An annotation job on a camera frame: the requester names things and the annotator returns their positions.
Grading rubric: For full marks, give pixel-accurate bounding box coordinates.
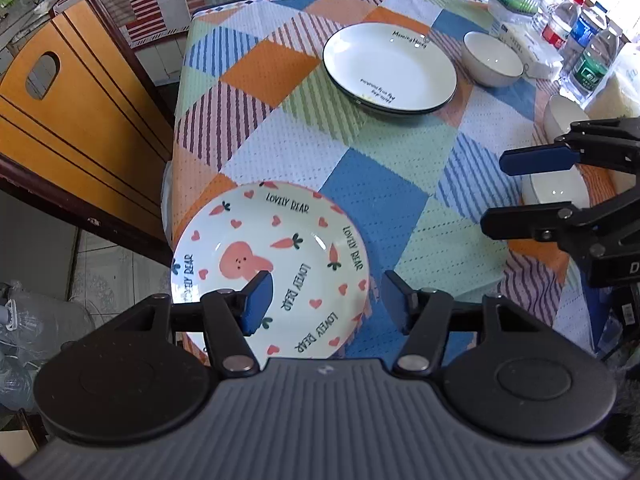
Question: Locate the blue label water bottle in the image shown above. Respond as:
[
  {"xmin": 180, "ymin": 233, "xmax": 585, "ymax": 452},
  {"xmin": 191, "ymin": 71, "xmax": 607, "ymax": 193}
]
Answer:
[{"xmin": 561, "ymin": 2, "xmax": 606, "ymax": 74}]

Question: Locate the wooden chair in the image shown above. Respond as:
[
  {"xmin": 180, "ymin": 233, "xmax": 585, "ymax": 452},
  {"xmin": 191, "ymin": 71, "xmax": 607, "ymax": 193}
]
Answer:
[{"xmin": 1, "ymin": 0, "xmax": 174, "ymax": 266}]

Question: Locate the clear water bottle at back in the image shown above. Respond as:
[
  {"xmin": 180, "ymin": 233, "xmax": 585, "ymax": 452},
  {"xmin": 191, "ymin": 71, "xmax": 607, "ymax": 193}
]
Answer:
[{"xmin": 532, "ymin": 0, "xmax": 566, "ymax": 34}]

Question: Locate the pink rabbit patterned plate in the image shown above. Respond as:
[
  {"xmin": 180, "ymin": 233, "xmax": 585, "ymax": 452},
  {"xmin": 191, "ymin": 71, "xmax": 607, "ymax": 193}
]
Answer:
[{"xmin": 170, "ymin": 181, "xmax": 369, "ymax": 362}]

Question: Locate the red label water bottle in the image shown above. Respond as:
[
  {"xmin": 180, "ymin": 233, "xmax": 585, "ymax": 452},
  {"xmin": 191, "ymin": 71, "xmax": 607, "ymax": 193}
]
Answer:
[{"xmin": 541, "ymin": 0, "xmax": 585, "ymax": 50}]

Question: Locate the white tissue pack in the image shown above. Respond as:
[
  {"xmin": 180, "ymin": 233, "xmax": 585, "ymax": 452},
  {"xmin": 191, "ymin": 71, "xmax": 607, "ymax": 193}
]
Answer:
[{"xmin": 498, "ymin": 23, "xmax": 562, "ymax": 81}]

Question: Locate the white bowl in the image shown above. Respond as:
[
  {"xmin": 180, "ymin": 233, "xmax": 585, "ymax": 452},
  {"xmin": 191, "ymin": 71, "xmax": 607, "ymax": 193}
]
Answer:
[
  {"xmin": 542, "ymin": 94, "xmax": 589, "ymax": 142},
  {"xmin": 462, "ymin": 32, "xmax": 524, "ymax": 88},
  {"xmin": 522, "ymin": 167, "xmax": 590, "ymax": 209}
]

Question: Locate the bag of rice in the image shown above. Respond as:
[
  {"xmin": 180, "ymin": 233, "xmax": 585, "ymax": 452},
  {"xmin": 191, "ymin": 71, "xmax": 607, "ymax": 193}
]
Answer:
[{"xmin": 584, "ymin": 42, "xmax": 640, "ymax": 120}]

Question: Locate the green label water bottle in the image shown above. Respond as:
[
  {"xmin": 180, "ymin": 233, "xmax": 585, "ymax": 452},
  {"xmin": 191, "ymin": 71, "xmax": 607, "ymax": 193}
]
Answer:
[{"xmin": 560, "ymin": 22, "xmax": 622, "ymax": 104}]

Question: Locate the colourful patchwork tablecloth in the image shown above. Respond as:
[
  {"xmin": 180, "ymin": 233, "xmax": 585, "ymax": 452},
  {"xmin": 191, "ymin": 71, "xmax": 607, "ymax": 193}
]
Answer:
[{"xmin": 171, "ymin": 0, "xmax": 605, "ymax": 350}]

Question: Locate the large white sun plate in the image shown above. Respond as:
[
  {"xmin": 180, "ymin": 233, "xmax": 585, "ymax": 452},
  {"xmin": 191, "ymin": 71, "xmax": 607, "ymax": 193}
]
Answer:
[{"xmin": 322, "ymin": 23, "xmax": 458, "ymax": 115}]

